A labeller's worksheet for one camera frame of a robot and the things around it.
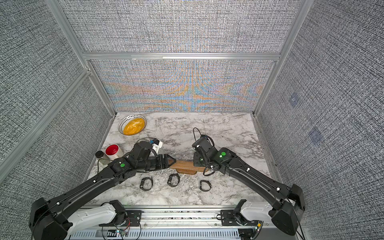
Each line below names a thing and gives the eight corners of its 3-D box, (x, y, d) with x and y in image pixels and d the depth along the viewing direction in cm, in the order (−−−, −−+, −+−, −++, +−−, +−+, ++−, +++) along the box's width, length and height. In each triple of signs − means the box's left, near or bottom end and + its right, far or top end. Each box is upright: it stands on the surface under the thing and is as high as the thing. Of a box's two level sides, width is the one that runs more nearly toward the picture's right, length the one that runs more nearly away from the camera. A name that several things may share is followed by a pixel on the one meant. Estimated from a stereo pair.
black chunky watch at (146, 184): (140, 191, 84) (138, 188, 81) (143, 179, 88) (141, 176, 85) (151, 191, 84) (150, 188, 81) (153, 179, 88) (152, 176, 85)
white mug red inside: (108, 161, 96) (102, 155, 89) (112, 150, 101) (107, 143, 95) (122, 161, 96) (117, 155, 89) (125, 150, 101) (121, 143, 95)
